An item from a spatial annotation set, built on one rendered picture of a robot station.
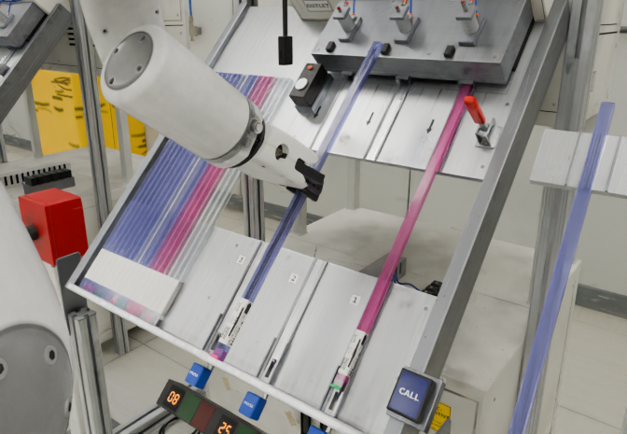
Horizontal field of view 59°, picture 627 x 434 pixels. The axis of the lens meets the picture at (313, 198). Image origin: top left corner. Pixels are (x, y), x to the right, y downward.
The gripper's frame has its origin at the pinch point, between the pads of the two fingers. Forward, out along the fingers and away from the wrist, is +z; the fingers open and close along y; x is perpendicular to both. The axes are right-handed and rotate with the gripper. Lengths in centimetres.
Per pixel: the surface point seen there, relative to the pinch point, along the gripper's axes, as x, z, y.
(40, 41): -29, 16, 124
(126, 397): 65, 79, 98
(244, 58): -28, 17, 39
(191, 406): 34.6, 7.1, 10.4
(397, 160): -10.4, 13.7, -4.7
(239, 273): 14.3, 9.6, 13.3
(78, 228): 17, 24, 79
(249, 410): 30.7, 5.7, -0.5
